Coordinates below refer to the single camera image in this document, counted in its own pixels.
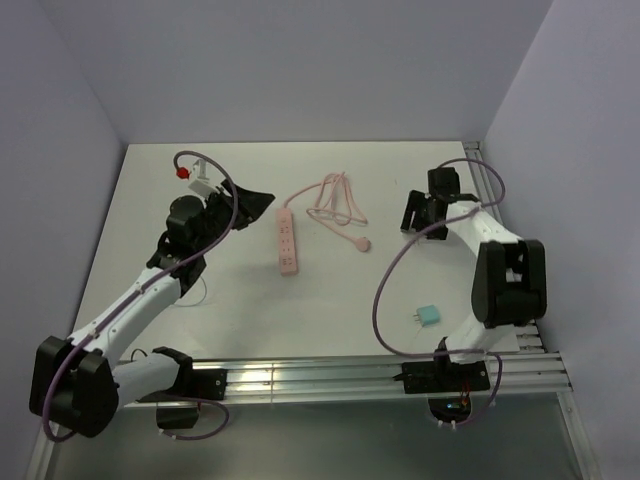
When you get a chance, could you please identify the pink power strip cable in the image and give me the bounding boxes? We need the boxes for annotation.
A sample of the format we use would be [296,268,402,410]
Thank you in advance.
[283,171,373,254]

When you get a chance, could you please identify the purple cable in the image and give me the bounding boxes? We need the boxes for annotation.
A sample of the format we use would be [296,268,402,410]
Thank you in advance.
[41,149,237,443]
[373,158,506,431]

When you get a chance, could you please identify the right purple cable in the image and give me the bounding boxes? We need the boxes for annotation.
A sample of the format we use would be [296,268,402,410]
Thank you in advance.
[373,158,506,431]

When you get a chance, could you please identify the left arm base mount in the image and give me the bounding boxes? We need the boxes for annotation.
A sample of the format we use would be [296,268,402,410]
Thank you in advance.
[155,369,230,434]

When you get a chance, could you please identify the pink power strip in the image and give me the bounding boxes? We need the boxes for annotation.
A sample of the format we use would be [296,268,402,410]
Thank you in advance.
[276,207,298,276]

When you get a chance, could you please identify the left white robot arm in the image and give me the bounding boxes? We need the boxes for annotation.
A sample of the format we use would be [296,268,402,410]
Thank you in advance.
[29,181,275,442]

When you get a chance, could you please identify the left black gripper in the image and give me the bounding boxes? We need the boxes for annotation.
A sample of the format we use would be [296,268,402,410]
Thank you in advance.
[194,179,275,254]

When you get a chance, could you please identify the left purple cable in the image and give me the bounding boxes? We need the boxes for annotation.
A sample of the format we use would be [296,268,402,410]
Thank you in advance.
[41,149,237,443]

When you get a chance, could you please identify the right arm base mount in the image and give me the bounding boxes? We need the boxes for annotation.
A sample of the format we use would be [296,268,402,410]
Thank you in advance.
[393,357,490,423]

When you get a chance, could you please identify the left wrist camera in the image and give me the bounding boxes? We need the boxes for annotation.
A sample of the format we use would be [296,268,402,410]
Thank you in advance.
[188,160,221,199]

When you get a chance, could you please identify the teal plug adapter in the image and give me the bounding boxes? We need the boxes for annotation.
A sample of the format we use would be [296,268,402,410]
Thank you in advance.
[414,305,441,328]

